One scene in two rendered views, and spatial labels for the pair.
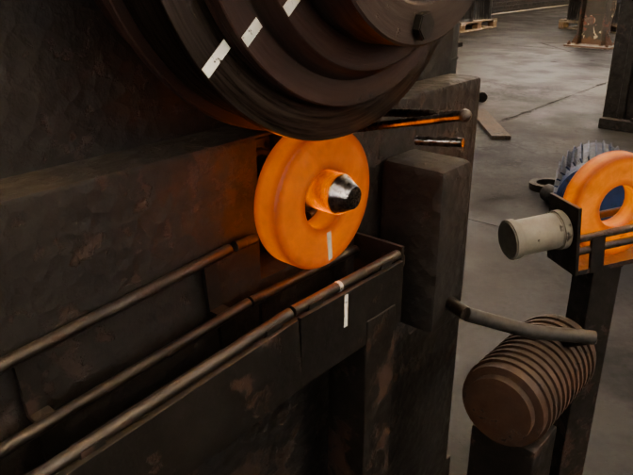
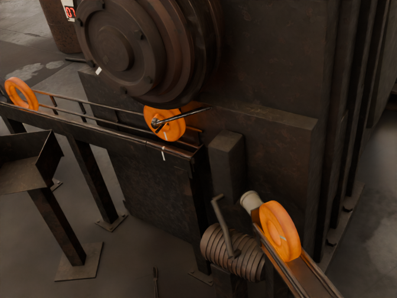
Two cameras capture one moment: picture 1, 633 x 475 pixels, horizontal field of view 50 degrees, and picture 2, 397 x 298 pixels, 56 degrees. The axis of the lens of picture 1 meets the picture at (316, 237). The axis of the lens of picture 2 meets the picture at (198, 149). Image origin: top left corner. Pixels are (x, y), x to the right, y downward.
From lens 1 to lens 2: 1.39 m
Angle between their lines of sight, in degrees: 76
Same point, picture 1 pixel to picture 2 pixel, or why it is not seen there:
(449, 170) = (211, 146)
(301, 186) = (150, 113)
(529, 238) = (244, 203)
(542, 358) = (221, 242)
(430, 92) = (259, 118)
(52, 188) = not seen: hidden behind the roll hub
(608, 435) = not seen: outside the picture
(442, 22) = (133, 92)
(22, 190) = not seen: hidden behind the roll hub
